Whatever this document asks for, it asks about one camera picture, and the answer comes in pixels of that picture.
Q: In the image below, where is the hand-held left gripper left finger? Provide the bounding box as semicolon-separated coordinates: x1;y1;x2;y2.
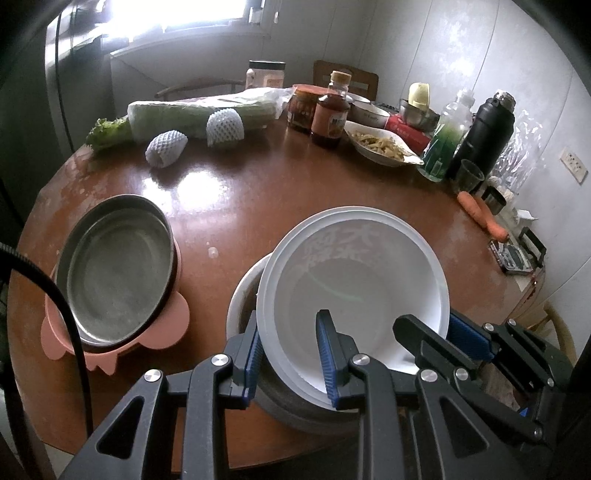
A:
60;310;265;480

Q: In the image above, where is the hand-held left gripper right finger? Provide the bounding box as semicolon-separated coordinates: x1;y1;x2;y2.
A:
315;309;541;480

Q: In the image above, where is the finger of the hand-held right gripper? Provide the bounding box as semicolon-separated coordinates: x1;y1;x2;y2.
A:
392;315;544;445
447;310;573;404

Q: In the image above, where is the stainless steel bowl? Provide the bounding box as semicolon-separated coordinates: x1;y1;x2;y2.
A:
256;383;365;437

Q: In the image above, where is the red instant noodle bowl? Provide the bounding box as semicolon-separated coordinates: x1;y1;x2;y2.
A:
256;206;451;407
225;253;278;352

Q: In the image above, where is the pink plate with ears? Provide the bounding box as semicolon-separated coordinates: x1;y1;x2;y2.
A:
41;240;191;376

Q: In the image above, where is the round stainless steel pan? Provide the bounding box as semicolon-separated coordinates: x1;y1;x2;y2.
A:
59;194;176;349

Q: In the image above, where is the wooden chair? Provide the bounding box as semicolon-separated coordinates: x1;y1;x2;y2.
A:
313;60;379;102
154;78;247;101
526;300;578;370

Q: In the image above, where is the orange carrot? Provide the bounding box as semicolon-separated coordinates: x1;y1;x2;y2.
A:
457;191;510;241

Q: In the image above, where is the small steel cup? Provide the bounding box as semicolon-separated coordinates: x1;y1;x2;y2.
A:
480;186;508;215

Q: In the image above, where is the small glass cup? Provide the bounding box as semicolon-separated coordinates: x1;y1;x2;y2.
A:
455;158;485;193

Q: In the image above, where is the green liquid plastic bottle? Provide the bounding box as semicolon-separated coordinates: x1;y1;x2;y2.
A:
418;88;476;182

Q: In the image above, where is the clear plastic bag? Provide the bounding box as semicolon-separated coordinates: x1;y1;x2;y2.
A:
496;108;555;199

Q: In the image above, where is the black thermos flask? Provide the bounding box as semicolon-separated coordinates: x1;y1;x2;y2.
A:
445;91;515;185

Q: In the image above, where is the white plate of food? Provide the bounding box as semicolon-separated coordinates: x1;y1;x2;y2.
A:
344;121;424;168

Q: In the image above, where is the red box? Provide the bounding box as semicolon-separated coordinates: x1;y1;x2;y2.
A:
384;113;437;155

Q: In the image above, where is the small steel bowl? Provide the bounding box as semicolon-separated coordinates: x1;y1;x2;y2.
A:
398;98;440;131

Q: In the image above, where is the fruit in white foam net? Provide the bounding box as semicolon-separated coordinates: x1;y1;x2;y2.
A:
145;130;189;168
206;107;245;147

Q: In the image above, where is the white ceramic bowl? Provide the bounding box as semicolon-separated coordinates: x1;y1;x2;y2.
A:
348;93;392;130

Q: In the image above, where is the brown sauce bottle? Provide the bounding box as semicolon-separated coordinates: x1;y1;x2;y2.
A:
311;70;352;149

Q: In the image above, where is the pale yellow cup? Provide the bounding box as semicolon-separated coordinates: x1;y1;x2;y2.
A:
407;82;431;112

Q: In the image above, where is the red chili sauce jar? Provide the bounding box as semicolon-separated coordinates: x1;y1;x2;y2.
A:
287;84;328;134

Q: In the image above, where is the wrapped napa cabbage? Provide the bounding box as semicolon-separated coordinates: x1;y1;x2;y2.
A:
127;88;294;139

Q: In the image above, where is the green leaf lettuce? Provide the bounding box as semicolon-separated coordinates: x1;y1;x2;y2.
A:
87;117;134;155

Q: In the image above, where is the clear jar with black lid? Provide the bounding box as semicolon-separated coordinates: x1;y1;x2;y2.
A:
246;60;286;90

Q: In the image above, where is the dark grey refrigerator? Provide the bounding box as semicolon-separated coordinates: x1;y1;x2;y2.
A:
0;28;79;222

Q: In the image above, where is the black cable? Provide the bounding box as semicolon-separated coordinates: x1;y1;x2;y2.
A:
0;242;93;439

